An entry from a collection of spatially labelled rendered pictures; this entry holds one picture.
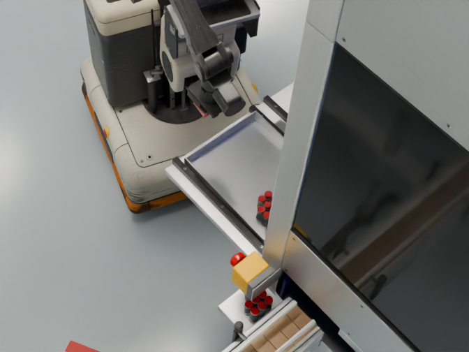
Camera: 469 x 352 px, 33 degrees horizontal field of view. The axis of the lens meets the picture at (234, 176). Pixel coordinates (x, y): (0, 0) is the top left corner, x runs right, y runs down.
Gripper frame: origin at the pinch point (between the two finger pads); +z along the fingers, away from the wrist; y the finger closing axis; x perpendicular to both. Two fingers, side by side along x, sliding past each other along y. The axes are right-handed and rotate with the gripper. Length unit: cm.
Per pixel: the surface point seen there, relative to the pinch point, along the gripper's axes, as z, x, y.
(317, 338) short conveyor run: 7, -15, 60
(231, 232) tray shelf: 16.9, -9.6, 25.0
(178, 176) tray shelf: 19.9, -9.3, 2.9
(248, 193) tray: 17.4, 1.6, 19.1
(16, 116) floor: 122, -8, -94
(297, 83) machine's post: -62, -13, 29
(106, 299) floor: 110, -28, -4
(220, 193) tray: 14.6, -5.5, 15.4
